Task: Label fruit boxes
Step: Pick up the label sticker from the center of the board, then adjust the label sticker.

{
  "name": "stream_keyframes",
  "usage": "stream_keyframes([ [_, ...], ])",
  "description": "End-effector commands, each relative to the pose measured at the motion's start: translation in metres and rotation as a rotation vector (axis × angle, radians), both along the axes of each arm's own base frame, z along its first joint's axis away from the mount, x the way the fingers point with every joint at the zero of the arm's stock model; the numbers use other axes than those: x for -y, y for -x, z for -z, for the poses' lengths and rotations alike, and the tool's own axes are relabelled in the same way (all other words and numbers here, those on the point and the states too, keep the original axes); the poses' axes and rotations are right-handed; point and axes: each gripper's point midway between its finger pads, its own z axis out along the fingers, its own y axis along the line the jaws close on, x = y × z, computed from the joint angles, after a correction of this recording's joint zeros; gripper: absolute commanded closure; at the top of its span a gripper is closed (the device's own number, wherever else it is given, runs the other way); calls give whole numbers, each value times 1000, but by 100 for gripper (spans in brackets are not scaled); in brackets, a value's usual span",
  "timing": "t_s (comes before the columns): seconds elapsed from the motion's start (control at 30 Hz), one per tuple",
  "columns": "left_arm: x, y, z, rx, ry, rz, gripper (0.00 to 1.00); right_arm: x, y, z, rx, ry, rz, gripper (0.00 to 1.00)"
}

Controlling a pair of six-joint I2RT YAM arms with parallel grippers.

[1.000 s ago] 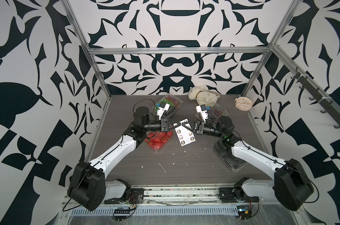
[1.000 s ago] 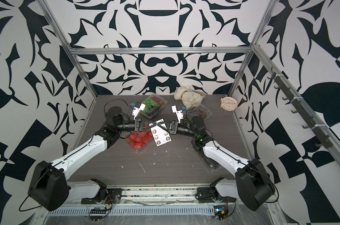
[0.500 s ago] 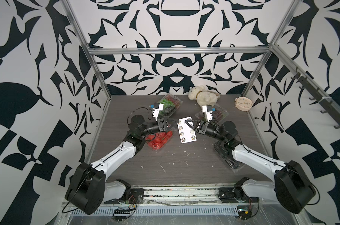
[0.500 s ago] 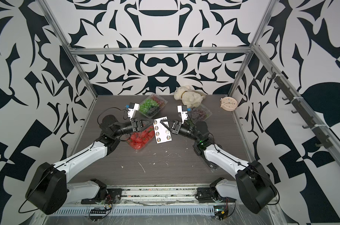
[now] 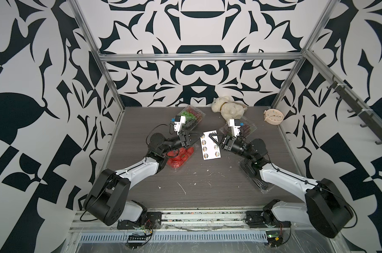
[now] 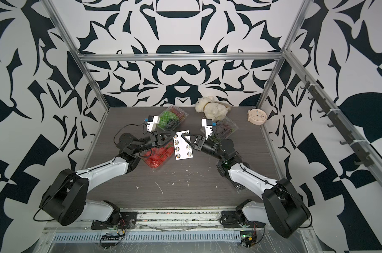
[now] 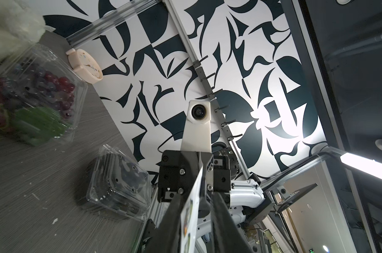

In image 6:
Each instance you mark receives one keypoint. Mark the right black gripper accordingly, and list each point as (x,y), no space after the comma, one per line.
(190,135)

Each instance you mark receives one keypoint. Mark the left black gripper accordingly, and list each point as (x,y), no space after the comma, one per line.
(156,139)

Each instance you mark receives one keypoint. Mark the white sticker sheet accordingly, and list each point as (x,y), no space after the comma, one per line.
(181,152)

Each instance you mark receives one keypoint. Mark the strawberry clamshell box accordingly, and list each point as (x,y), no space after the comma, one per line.
(155,157)

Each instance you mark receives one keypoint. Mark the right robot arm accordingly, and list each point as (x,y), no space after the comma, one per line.
(281,206)

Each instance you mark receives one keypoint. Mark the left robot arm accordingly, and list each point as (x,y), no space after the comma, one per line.
(65,201)

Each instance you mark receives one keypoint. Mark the green and red grape box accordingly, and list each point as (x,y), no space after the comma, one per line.
(171,118)

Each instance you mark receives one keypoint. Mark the purple grape clamshell box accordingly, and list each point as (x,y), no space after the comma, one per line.
(221,130)

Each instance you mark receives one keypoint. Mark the cream plush toy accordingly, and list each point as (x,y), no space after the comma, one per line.
(212,109)

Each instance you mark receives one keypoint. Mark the avocado clamshell box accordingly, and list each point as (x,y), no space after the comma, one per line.
(237,185)

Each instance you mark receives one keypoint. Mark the right circuit board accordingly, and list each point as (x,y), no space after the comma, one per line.
(248,238)

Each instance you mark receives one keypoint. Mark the circuit board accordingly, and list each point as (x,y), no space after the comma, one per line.
(109,240)
(248,238)

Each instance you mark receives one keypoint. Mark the left circuit board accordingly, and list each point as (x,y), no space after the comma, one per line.
(109,240)

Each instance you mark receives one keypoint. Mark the aluminium frame rail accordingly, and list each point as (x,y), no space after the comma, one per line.
(155,219)

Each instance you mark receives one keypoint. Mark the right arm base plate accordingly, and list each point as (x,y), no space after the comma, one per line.
(235,219)

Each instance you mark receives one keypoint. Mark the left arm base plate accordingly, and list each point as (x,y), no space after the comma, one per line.
(123,220)

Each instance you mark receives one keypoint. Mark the black wall hook rail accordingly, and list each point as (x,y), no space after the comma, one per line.
(340,122)

